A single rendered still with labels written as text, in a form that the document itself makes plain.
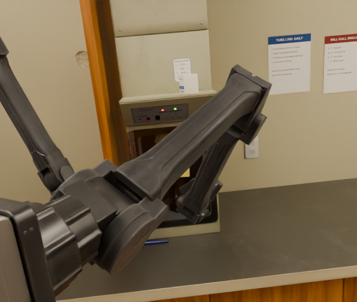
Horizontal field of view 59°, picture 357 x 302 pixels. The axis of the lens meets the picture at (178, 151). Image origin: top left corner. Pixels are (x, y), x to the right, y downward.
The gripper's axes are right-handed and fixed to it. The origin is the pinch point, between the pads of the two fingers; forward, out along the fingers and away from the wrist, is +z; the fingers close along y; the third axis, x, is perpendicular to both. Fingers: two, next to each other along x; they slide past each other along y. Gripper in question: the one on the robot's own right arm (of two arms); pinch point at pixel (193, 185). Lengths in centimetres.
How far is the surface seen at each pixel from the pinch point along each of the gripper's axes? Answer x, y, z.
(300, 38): -79, 12, 49
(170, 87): -14.4, 33.1, 5.3
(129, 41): -12, 54, 5
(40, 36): 20, 84, 48
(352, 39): -99, -4, 49
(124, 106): 0.9, 37.7, -5.3
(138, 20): -19, 57, 5
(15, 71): 40, 80, 48
